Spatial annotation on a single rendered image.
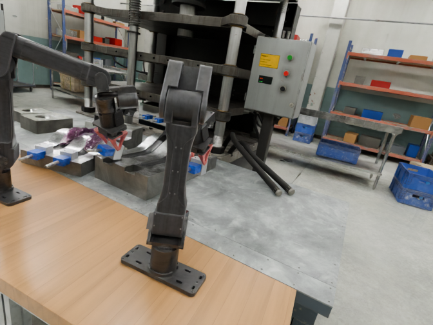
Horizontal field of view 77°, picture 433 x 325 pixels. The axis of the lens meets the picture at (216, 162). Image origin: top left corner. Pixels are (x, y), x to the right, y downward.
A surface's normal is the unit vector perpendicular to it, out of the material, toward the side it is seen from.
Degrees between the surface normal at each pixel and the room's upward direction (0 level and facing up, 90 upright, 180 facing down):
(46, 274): 0
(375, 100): 90
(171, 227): 87
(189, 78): 75
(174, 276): 0
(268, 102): 90
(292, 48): 90
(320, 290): 0
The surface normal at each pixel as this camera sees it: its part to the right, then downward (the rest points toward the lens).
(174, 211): 0.01, 0.27
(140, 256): 0.16, -0.93
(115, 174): -0.48, 0.22
